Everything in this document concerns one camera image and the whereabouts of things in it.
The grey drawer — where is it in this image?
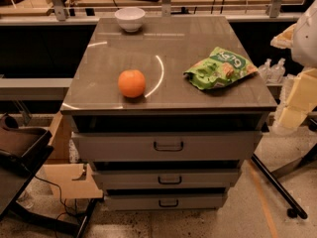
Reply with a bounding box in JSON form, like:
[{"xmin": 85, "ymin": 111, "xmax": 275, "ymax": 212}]
[
  {"xmin": 93, "ymin": 169, "xmax": 241, "ymax": 190},
  {"xmin": 72, "ymin": 131, "xmax": 262, "ymax": 162},
  {"xmin": 105, "ymin": 193, "xmax": 227, "ymax": 211}
]

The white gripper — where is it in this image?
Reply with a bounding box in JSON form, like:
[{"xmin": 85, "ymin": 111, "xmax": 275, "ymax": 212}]
[{"xmin": 270, "ymin": 0, "xmax": 317, "ymax": 130}]

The clear plastic bottle left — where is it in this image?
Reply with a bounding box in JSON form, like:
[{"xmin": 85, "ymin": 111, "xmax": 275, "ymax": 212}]
[{"xmin": 258, "ymin": 59, "xmax": 271, "ymax": 81}]

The middle grey drawer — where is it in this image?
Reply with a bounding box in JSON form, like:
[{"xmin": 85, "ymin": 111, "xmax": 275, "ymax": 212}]
[{"xmin": 93, "ymin": 169, "xmax": 241, "ymax": 190}]

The cardboard piece on floor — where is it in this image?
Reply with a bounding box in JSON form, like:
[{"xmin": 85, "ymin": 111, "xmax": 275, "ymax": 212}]
[{"xmin": 44, "ymin": 164, "xmax": 103, "ymax": 199}]

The grey drawer cabinet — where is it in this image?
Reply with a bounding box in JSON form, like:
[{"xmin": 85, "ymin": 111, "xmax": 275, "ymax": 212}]
[{"xmin": 60, "ymin": 16, "xmax": 276, "ymax": 197}]

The clear plastic bottle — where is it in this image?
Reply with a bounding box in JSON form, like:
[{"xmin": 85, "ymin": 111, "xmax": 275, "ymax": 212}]
[
  {"xmin": 268, "ymin": 58, "xmax": 285, "ymax": 83},
  {"xmin": 258, "ymin": 59, "xmax": 271, "ymax": 81}
]

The clear plastic bottle right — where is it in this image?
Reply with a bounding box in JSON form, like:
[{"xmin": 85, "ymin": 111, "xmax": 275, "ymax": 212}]
[{"xmin": 268, "ymin": 58, "xmax": 285, "ymax": 83}]

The orange fruit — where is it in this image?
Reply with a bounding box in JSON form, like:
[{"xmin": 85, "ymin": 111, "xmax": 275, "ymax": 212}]
[{"xmin": 118, "ymin": 69, "xmax": 146, "ymax": 98}]

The black metal stand leg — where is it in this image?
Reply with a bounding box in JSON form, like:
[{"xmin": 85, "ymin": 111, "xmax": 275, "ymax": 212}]
[{"xmin": 251, "ymin": 154, "xmax": 308, "ymax": 219}]

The top grey drawer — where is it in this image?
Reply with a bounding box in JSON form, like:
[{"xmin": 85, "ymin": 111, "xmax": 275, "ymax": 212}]
[{"xmin": 72, "ymin": 131, "xmax": 262, "ymax": 162}]

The black floor cable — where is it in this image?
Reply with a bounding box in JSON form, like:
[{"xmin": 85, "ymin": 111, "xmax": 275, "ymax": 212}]
[{"xmin": 34, "ymin": 175, "xmax": 87, "ymax": 220}]

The bottom grey drawer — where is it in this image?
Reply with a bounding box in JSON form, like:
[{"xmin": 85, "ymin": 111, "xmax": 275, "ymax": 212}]
[{"xmin": 105, "ymin": 193, "xmax": 227, "ymax": 211}]

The white ceramic bowl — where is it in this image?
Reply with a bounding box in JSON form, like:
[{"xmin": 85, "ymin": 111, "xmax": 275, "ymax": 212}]
[{"xmin": 115, "ymin": 7, "xmax": 146, "ymax": 33}]

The green snack bag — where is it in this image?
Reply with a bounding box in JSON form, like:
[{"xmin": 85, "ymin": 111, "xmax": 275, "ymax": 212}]
[{"xmin": 183, "ymin": 47, "xmax": 258, "ymax": 90}]

